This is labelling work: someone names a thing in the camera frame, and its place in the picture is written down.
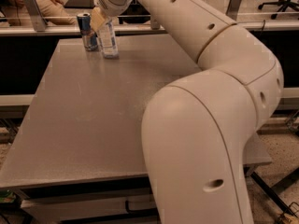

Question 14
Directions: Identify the seated person in background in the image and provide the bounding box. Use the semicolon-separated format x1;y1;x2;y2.
0;0;77;27

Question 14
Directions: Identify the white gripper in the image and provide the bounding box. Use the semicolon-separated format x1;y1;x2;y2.
90;0;132;32

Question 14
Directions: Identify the black background desk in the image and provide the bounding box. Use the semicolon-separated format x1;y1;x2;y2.
64;0;94;8

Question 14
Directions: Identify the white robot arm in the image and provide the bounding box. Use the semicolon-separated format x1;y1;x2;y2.
94;0;284;224

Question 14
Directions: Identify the black office chair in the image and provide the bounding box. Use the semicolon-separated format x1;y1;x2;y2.
258;0;299;20

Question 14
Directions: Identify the blue silver redbull can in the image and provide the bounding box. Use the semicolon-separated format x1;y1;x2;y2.
77;13;98;51

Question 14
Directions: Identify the grey drawer with black handle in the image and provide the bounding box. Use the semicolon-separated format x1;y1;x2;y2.
21;195;156;224

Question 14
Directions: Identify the glass barrier panel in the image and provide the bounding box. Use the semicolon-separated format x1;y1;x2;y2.
0;0;299;28

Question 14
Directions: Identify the clear blue plastic water bottle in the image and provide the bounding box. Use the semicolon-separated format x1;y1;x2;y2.
98;20;119;59

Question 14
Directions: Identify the middle metal barrier bracket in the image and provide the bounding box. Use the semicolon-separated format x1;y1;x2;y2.
150;16;161;30

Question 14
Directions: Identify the left metal barrier bracket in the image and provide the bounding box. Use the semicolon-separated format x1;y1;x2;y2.
23;0;47;32

